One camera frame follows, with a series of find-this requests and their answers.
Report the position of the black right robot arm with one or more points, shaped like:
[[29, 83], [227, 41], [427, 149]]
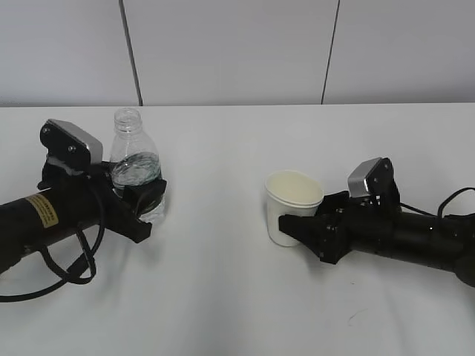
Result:
[[445, 243]]

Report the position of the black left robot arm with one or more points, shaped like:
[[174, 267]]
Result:
[[22, 224]]

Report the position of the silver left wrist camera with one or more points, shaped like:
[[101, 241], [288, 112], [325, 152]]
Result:
[[69, 147]]

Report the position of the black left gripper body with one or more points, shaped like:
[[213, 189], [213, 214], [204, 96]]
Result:
[[88, 199]]

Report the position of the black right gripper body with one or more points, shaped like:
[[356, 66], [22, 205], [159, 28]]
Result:
[[336, 230]]

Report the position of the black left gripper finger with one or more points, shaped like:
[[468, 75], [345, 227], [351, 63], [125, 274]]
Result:
[[106, 168], [147, 201]]

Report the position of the white paper cup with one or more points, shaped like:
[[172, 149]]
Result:
[[289, 192]]

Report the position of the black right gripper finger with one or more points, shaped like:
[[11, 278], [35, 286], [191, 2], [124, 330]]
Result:
[[299, 228], [332, 203]]

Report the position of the clear green-label water bottle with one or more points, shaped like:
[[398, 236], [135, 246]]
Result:
[[133, 151]]

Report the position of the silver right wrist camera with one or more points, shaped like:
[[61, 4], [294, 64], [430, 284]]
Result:
[[375, 178]]

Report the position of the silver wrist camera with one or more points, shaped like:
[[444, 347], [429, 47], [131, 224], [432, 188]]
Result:
[[375, 178], [69, 147]]

